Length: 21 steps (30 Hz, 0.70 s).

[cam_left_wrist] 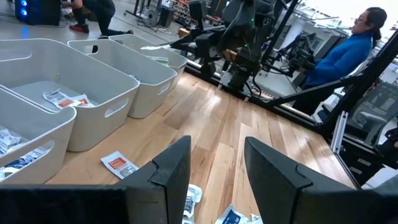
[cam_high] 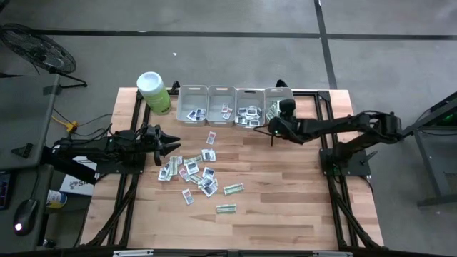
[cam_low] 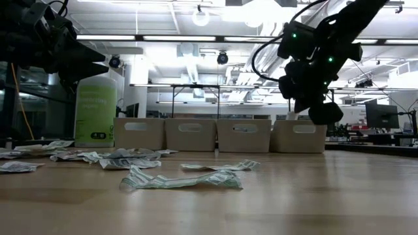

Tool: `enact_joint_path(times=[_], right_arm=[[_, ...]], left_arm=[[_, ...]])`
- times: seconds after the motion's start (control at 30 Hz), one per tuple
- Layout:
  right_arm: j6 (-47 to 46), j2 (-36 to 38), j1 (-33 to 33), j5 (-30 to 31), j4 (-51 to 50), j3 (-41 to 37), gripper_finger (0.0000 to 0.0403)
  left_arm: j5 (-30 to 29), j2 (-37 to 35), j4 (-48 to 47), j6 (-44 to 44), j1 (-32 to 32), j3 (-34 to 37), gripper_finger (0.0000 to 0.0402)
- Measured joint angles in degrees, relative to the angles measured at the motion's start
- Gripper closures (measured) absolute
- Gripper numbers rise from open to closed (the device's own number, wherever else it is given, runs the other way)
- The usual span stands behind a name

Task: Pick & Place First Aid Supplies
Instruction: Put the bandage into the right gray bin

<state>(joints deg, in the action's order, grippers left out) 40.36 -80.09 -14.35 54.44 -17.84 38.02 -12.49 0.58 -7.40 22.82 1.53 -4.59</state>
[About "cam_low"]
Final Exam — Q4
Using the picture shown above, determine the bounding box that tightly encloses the black framed workbench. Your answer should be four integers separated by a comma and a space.
286, 86, 336, 131
170, 84, 221, 120

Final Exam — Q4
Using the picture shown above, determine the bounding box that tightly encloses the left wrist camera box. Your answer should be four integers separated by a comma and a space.
31, 1, 56, 26

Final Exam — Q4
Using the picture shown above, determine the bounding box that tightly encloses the overhead LED light bar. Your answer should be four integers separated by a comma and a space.
74, 33, 418, 46

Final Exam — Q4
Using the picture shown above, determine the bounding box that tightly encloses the silver ventilation duct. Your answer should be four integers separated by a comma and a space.
243, 0, 295, 74

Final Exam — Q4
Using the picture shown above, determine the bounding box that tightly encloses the white ring lamp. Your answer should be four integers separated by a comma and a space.
191, 5, 211, 27

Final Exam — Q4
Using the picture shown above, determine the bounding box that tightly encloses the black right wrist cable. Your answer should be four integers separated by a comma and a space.
250, 32, 285, 83

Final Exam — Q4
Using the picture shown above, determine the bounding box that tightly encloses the small black monitor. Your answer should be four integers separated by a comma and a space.
125, 102, 140, 118

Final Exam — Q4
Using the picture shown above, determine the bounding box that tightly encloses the black computer monitor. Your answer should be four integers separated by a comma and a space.
364, 103, 400, 130

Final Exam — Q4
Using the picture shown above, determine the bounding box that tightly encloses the yellow hanging cord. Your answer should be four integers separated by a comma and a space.
10, 63, 35, 141

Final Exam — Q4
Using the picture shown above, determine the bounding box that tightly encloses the light grey plastic bin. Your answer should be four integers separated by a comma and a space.
270, 119, 328, 154
217, 119, 272, 153
113, 117, 166, 150
165, 118, 217, 152

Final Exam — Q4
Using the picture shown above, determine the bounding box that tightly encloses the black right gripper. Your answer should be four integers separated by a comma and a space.
293, 75, 344, 126

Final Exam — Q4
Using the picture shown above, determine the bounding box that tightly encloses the green wipes canister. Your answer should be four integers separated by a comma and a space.
74, 75, 118, 148

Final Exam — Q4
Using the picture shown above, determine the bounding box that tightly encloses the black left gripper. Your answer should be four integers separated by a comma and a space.
19, 0, 110, 83

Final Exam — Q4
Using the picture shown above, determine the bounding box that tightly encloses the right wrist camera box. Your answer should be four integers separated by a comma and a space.
279, 61, 301, 99

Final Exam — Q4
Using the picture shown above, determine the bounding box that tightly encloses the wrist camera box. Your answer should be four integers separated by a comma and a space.
31, 1, 56, 26
279, 61, 301, 99

